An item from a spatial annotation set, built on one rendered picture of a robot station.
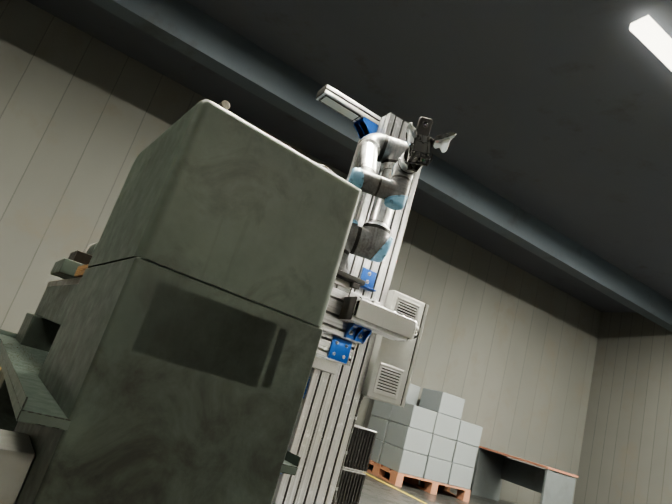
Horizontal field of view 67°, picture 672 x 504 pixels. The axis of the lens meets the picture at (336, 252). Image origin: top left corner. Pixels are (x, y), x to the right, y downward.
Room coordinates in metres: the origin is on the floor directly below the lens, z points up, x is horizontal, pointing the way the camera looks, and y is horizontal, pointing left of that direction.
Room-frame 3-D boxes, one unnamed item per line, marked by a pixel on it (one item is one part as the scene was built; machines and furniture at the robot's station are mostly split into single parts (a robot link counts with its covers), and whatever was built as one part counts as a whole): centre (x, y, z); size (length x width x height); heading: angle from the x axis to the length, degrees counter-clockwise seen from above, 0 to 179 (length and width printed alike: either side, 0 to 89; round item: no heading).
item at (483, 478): (7.47, -3.39, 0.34); 1.23 x 0.63 x 0.68; 27
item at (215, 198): (1.40, 0.33, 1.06); 0.59 x 0.48 x 0.39; 32
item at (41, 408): (2.03, 0.75, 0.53); 2.10 x 0.60 x 0.02; 32
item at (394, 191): (1.70, -0.13, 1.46); 0.11 x 0.08 x 0.11; 95
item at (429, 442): (6.88, -1.76, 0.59); 1.19 x 0.83 x 1.18; 117
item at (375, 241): (1.97, -0.13, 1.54); 0.15 x 0.12 x 0.55; 95
